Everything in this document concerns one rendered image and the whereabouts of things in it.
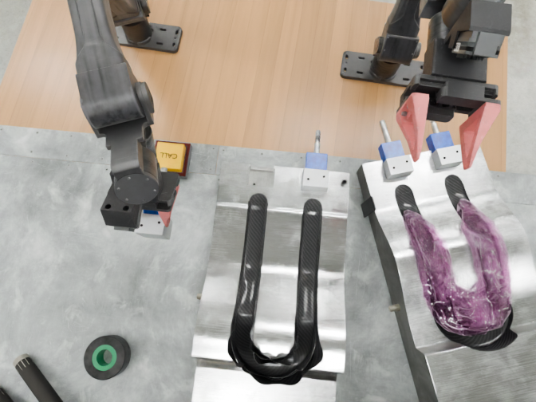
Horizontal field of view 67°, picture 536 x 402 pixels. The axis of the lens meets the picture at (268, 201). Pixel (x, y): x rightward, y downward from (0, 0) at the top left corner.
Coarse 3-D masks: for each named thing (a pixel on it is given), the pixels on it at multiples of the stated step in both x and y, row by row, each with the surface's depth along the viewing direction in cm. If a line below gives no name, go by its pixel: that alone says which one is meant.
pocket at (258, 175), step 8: (256, 168) 84; (264, 168) 84; (272, 168) 84; (248, 176) 83; (256, 176) 85; (264, 176) 85; (272, 176) 85; (248, 184) 84; (256, 184) 84; (264, 184) 84; (272, 184) 84
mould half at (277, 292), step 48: (240, 192) 81; (288, 192) 81; (336, 192) 81; (240, 240) 79; (288, 240) 79; (336, 240) 79; (288, 288) 76; (336, 288) 76; (288, 336) 70; (336, 336) 70; (240, 384) 75; (336, 384) 75
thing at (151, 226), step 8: (144, 216) 72; (152, 216) 72; (144, 224) 72; (152, 224) 72; (160, 224) 72; (136, 232) 71; (144, 232) 71; (152, 232) 71; (160, 232) 71; (168, 232) 75
